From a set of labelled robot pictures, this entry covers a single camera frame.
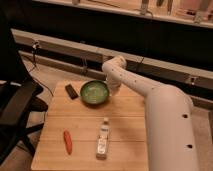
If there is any green ceramic bowl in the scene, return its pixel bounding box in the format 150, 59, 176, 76
80, 80, 109, 105

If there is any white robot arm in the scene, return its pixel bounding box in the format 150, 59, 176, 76
102, 55, 199, 171

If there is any black rectangular block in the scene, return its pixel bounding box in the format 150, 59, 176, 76
65, 84, 78, 100

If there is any clear plastic bottle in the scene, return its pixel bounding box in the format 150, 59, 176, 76
96, 117, 110, 160

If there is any orange carrot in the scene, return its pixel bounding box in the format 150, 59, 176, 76
63, 130, 72, 155

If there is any black office chair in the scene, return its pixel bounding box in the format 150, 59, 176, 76
0, 18, 48, 165

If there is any black floor cable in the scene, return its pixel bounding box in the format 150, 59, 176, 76
20, 41, 55, 98

